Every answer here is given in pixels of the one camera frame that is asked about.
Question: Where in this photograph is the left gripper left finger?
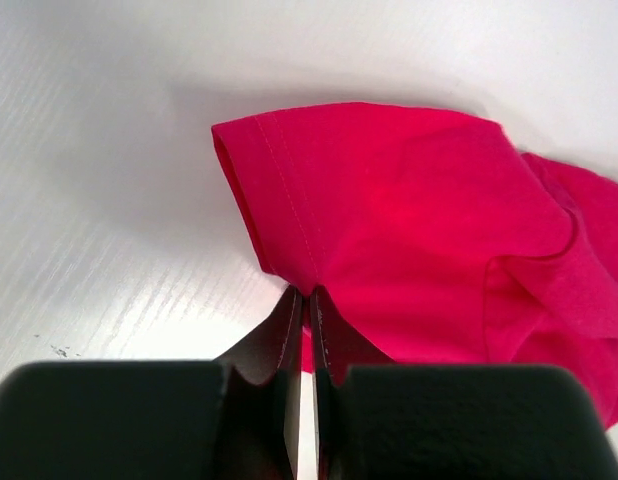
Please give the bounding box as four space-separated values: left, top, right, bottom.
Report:
0 288 303 479

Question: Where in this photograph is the red t-shirt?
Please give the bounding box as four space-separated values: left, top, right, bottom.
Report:
211 103 618 426

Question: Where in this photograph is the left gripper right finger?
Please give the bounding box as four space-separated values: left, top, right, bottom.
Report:
308 288 618 479

